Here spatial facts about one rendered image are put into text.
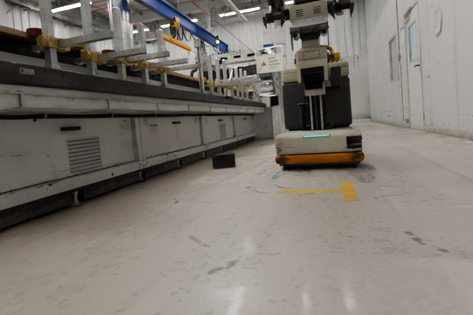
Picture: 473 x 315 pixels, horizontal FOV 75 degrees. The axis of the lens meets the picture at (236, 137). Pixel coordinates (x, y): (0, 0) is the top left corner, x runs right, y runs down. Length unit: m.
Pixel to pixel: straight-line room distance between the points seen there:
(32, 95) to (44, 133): 0.36
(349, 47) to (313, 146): 10.32
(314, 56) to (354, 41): 10.18
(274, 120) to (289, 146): 3.69
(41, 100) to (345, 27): 11.74
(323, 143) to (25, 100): 1.78
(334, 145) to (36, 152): 1.82
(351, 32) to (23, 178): 11.78
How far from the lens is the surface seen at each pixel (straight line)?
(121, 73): 2.02
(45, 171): 1.88
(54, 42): 1.67
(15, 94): 1.53
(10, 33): 1.77
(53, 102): 1.64
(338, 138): 2.31
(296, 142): 2.32
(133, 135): 2.45
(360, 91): 12.31
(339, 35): 12.60
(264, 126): 6.17
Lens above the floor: 0.40
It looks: 3 degrees down
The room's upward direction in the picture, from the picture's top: 5 degrees counter-clockwise
